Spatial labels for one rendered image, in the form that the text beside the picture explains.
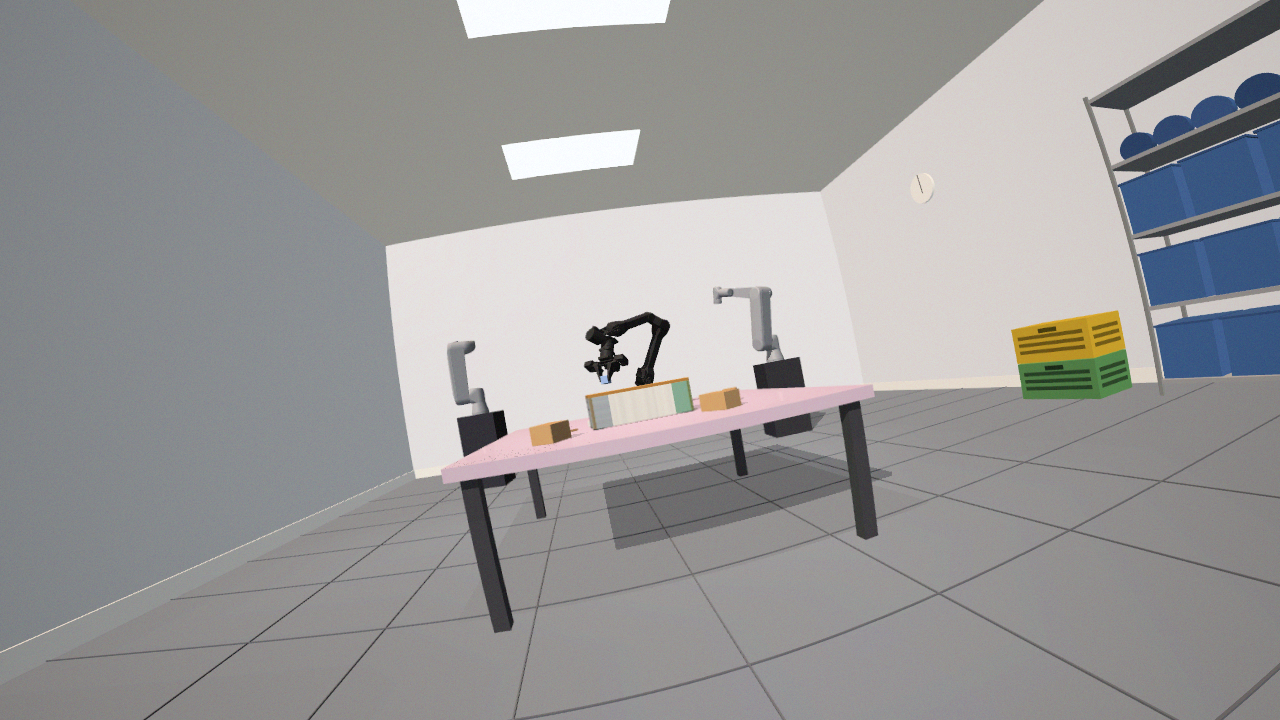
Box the orange rectangular block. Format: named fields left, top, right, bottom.
left=529, top=419, right=572, bottom=446
left=699, top=389, right=741, bottom=413

